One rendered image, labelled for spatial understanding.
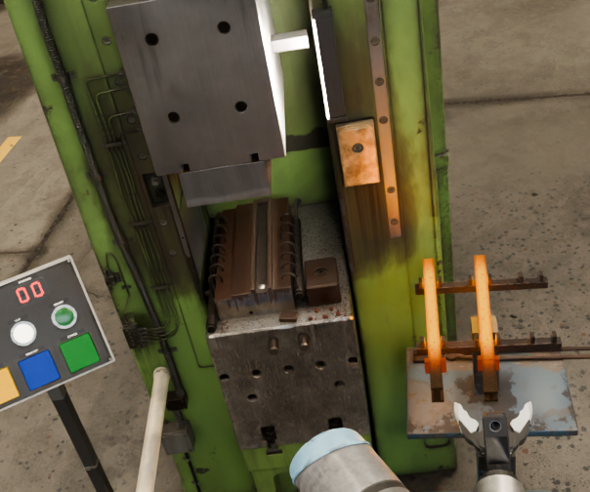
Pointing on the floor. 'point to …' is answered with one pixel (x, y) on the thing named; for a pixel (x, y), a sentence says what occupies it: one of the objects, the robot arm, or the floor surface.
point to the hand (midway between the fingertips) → (491, 398)
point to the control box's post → (79, 437)
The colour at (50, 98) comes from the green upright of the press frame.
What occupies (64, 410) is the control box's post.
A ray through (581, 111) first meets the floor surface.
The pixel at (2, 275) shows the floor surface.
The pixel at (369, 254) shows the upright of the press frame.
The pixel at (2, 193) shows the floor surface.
